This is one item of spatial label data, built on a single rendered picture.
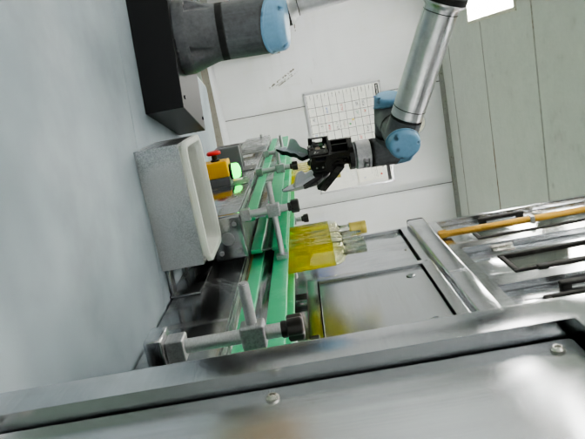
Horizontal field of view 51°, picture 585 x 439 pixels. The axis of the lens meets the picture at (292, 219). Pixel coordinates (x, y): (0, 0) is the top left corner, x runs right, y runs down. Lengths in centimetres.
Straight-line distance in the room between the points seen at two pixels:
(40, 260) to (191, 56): 70
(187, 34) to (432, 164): 636
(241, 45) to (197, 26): 9
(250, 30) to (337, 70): 599
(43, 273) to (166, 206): 44
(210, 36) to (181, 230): 40
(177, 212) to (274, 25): 43
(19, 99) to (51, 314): 23
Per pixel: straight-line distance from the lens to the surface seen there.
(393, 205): 749
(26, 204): 69
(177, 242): 111
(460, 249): 181
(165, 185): 110
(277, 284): 115
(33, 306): 67
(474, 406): 37
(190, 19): 128
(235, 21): 128
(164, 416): 42
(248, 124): 727
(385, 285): 154
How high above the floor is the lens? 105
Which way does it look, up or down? 3 degrees down
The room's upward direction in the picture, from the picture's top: 80 degrees clockwise
